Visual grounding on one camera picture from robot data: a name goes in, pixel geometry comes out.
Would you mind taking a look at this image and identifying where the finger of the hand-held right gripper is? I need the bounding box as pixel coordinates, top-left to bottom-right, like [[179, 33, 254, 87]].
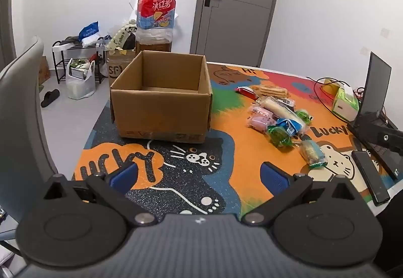
[[347, 122, 403, 156]]

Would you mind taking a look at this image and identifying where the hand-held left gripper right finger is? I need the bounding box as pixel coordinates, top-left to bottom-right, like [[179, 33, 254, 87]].
[[241, 162, 361, 228]]

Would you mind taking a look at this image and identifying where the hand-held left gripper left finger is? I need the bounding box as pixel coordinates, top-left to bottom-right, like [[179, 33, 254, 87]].
[[42, 161, 158, 228]]

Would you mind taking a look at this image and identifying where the green snack packet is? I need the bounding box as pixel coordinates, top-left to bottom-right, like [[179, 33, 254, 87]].
[[296, 109, 314, 125], [266, 124, 293, 148]]

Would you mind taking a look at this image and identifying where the blue snack packet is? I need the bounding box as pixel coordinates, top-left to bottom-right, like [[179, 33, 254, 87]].
[[275, 117, 304, 137]]

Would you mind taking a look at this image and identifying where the pinkish red snack packet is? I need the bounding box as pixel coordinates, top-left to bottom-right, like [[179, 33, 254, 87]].
[[246, 115, 277, 133], [250, 106, 274, 118]]

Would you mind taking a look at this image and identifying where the clear biscuit packet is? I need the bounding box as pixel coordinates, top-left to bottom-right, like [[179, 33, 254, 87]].
[[250, 85, 291, 99]]

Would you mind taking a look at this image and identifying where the black phone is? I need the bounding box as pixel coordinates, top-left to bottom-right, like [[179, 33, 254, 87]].
[[351, 150, 391, 206]]

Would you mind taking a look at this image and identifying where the green tissue box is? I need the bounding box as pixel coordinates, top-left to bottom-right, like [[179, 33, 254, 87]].
[[333, 87, 360, 116]]

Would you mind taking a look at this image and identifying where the green-edged cracker packet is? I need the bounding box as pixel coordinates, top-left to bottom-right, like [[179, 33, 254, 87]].
[[297, 140, 328, 169]]

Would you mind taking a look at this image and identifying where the black monitor with stand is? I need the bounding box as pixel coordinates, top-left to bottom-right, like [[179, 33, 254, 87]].
[[347, 52, 403, 179]]

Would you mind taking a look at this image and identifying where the yellow box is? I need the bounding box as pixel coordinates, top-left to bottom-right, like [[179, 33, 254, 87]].
[[323, 78, 344, 94]]

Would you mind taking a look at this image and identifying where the colourful cartoon table mat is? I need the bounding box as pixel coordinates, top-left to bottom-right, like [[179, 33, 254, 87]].
[[72, 62, 403, 225]]

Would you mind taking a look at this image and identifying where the long white snack packet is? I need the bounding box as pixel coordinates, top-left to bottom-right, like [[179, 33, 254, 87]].
[[258, 97, 311, 135]]

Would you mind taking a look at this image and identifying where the white plastic bag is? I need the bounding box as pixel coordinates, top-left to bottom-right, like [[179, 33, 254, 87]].
[[65, 58, 96, 100]]

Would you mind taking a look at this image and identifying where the printed cardboard box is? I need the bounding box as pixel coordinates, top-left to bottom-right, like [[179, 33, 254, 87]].
[[105, 49, 137, 88]]

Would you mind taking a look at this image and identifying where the black slipper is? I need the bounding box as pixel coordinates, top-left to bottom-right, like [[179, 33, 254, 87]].
[[40, 89, 60, 108]]

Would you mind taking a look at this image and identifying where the green white carton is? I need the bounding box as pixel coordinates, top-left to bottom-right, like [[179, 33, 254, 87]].
[[69, 59, 92, 80]]

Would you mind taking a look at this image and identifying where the grey chair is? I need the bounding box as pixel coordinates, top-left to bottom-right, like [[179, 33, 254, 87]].
[[0, 36, 60, 278]]

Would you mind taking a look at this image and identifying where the brown paper bag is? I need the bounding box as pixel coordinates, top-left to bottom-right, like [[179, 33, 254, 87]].
[[38, 56, 51, 85]]

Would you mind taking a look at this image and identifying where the panda pattern bag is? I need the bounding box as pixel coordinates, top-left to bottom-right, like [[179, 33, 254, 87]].
[[105, 21, 137, 51]]

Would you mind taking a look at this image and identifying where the black shoe rack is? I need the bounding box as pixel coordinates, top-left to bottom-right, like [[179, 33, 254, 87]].
[[52, 39, 106, 85]]

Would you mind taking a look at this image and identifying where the blue plastic bag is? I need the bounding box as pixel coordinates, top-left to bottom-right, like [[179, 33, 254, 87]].
[[78, 21, 99, 46]]

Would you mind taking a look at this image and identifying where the grey door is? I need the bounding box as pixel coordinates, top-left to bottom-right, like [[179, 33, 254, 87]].
[[190, 0, 285, 67]]

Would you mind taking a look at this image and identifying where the large red-label oil bottle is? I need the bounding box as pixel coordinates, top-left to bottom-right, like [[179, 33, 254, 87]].
[[135, 0, 175, 53]]

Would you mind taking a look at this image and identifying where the black cable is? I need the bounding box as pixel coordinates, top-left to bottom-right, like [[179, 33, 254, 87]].
[[306, 76, 366, 123]]

